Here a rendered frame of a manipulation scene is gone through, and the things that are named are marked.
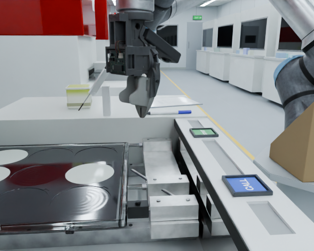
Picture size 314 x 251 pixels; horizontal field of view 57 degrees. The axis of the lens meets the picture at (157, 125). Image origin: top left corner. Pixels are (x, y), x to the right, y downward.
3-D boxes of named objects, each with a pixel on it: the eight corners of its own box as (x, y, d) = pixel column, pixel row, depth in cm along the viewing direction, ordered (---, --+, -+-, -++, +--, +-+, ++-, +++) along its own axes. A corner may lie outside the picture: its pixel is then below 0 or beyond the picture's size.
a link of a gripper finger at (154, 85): (139, 95, 62) (138, 54, 60) (145, 94, 63) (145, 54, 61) (153, 98, 59) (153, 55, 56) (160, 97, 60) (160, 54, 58)
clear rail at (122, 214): (117, 230, 44) (117, 222, 44) (124, 146, 80) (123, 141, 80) (127, 229, 44) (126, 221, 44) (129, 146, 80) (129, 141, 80)
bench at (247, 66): (251, 96, 664) (259, 2, 610) (226, 85, 837) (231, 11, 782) (296, 95, 673) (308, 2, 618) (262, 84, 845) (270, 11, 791)
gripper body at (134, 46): (105, 75, 60) (102, 13, 57) (138, 73, 65) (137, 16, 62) (127, 78, 54) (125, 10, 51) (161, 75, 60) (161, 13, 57)
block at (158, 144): (143, 151, 79) (142, 141, 78) (142, 147, 82) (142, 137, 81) (172, 150, 79) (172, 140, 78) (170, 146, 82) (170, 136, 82)
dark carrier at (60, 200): (-120, 232, 43) (-122, 229, 42) (-10, 150, 76) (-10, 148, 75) (115, 222, 45) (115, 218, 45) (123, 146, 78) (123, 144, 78)
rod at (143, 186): (124, 192, 56) (124, 185, 55) (124, 188, 57) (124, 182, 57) (148, 191, 56) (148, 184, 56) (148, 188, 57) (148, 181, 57)
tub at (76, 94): (66, 109, 90) (64, 87, 88) (70, 104, 97) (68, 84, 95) (91, 108, 91) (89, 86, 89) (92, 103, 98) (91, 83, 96)
